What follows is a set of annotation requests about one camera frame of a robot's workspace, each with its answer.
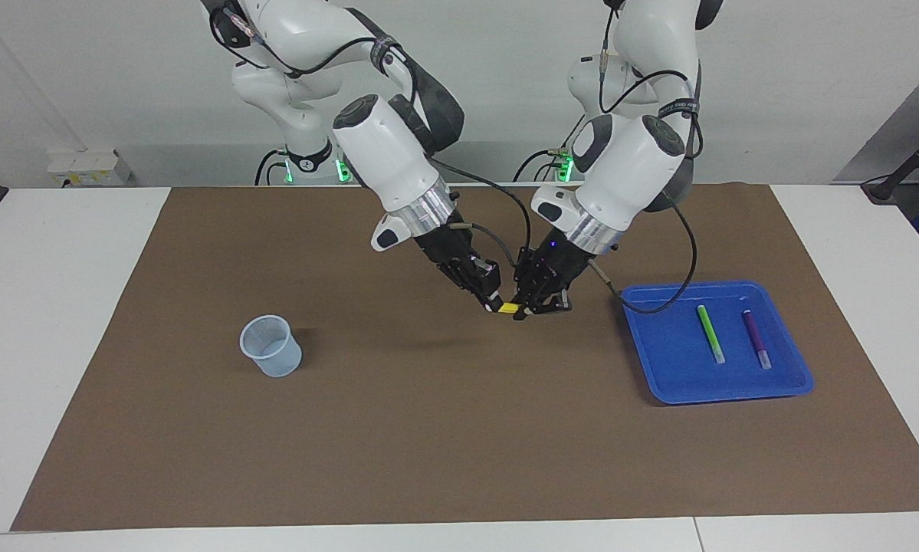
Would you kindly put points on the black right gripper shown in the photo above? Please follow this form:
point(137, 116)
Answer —
point(451, 257)

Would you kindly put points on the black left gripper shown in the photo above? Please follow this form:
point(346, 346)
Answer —
point(551, 268)

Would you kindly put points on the yellow pen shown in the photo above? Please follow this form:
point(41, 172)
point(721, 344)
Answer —
point(509, 308)

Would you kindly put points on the green pen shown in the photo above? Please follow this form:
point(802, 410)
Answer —
point(710, 333)

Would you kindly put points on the purple pen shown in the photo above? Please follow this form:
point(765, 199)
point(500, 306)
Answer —
point(756, 339)

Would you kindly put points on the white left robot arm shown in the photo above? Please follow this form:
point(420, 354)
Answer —
point(628, 169)

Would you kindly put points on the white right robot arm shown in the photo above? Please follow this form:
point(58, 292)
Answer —
point(390, 161)

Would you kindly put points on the blue plastic tray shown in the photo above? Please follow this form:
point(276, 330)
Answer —
point(681, 360)

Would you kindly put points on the brown table mat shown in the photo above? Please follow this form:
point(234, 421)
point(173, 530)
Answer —
point(352, 422)

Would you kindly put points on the clear plastic cup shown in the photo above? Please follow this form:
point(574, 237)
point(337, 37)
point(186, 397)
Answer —
point(279, 364)

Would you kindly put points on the white power strip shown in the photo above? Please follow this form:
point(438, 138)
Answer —
point(83, 167)

